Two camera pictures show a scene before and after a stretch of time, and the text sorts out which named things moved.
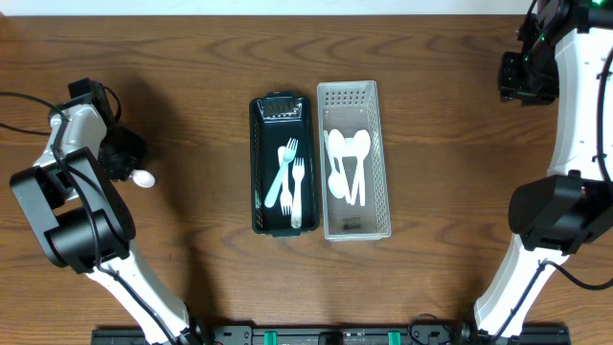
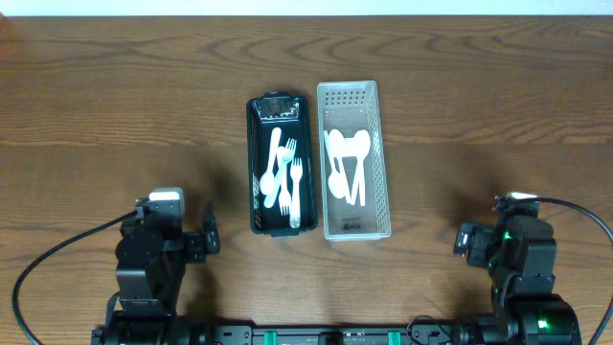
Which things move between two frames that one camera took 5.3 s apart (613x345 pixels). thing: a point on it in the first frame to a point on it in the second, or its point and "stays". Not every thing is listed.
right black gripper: x=513 y=77 to x=463 y=240
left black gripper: x=124 y=156 to x=209 y=235
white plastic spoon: x=361 y=146 stays
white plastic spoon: x=143 y=177 to x=266 y=180
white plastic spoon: x=337 y=147 stays
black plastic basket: x=273 y=120 stays
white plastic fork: x=288 y=155 stays
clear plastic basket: x=353 y=182 stays
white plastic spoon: x=349 y=148 to x=359 y=144
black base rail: x=274 y=333 stays
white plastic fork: x=298 y=171 stays
